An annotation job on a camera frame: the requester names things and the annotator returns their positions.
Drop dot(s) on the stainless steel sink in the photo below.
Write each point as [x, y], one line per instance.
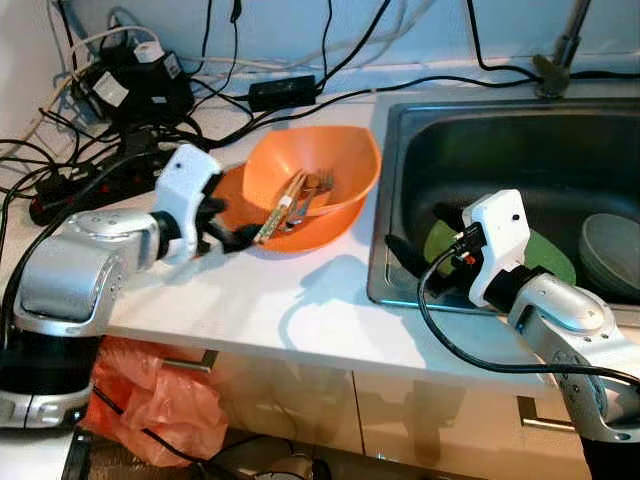
[500, 150]

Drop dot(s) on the orange plastic bag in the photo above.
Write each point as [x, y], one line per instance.
[160, 400]

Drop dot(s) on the metal fork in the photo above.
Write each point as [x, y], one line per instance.
[315, 195]

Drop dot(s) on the green plate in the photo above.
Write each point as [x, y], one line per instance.
[545, 260]

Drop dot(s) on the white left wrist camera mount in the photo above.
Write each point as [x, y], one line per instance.
[185, 185]

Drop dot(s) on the dark metal faucet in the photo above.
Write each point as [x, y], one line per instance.
[555, 70]

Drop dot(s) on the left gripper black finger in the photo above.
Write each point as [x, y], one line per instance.
[248, 240]
[217, 204]

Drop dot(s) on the black power strip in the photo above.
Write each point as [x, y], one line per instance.
[60, 198]

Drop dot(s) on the black power adapter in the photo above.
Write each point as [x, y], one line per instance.
[282, 92]

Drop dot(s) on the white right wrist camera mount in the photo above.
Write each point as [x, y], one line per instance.
[500, 225]

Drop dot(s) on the orange plastic bowl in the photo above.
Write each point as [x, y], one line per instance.
[345, 160]

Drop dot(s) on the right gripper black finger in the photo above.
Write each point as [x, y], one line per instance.
[448, 217]
[415, 262]

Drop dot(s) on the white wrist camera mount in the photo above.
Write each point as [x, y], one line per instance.
[500, 225]
[185, 185]

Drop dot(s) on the grey bowl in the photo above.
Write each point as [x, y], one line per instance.
[612, 255]

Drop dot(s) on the white kitchen cabinet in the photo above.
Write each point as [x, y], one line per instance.
[420, 410]

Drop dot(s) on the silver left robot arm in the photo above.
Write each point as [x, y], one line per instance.
[80, 260]

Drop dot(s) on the grey robot foot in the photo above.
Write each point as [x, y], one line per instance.
[290, 468]

